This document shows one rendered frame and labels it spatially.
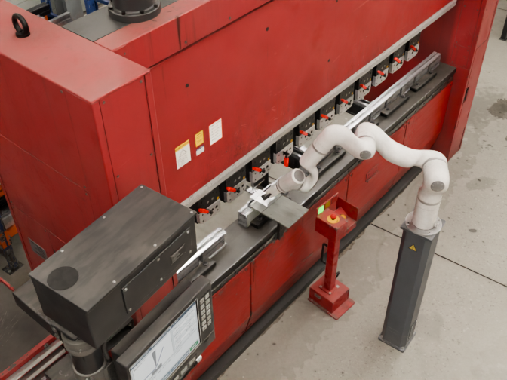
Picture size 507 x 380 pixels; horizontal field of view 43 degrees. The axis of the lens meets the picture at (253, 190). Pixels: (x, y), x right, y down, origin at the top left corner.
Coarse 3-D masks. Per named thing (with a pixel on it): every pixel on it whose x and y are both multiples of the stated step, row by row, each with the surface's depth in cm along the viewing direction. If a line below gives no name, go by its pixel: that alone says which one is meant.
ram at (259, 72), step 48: (288, 0) 293; (336, 0) 326; (384, 0) 367; (432, 0) 420; (192, 48) 255; (240, 48) 280; (288, 48) 310; (336, 48) 347; (384, 48) 394; (192, 96) 268; (240, 96) 295; (288, 96) 329; (192, 144) 282; (240, 144) 313; (192, 192) 298
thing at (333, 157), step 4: (332, 152) 402; (340, 152) 401; (344, 152) 403; (328, 156) 399; (332, 156) 399; (336, 156) 399; (340, 156) 401; (324, 160) 396; (328, 160) 396; (332, 160) 396; (336, 160) 399; (320, 164) 393; (324, 164) 393; (328, 164) 393; (332, 164) 397; (324, 168) 390; (320, 172) 388
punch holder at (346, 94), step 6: (354, 84) 383; (348, 90) 380; (336, 96) 376; (342, 96) 376; (348, 96) 383; (336, 102) 379; (342, 102) 380; (336, 108) 381; (342, 108) 383; (348, 108) 389
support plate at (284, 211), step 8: (280, 200) 355; (288, 200) 355; (256, 208) 350; (264, 208) 350; (272, 208) 350; (280, 208) 350; (288, 208) 350; (296, 208) 350; (304, 208) 350; (272, 216) 345; (280, 216) 345; (288, 216) 345; (296, 216) 345; (288, 224) 341
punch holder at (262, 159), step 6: (264, 150) 333; (258, 156) 331; (264, 156) 336; (252, 162) 329; (258, 162) 333; (264, 162) 338; (270, 162) 343; (246, 168) 334; (264, 168) 341; (246, 174) 338; (252, 174) 334; (258, 174) 338; (264, 174) 343; (246, 180) 341; (252, 180) 336
